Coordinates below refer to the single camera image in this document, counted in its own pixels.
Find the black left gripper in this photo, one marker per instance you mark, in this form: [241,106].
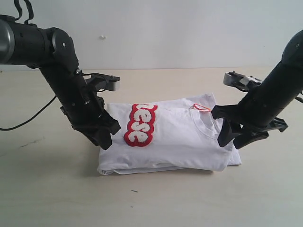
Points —
[86,113]

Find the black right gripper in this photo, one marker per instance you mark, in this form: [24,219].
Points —
[257,111]

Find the white t-shirt red lettering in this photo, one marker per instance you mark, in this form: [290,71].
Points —
[166,135]

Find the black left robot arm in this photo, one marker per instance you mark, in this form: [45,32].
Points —
[52,52]

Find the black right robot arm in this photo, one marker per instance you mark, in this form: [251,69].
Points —
[287,75]

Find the orange garment tag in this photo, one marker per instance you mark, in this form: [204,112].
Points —
[200,108]

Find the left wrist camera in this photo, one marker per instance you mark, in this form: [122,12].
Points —
[102,82]

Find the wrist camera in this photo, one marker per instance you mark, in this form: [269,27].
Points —
[102,82]
[241,82]

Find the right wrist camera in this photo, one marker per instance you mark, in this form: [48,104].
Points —
[241,82]

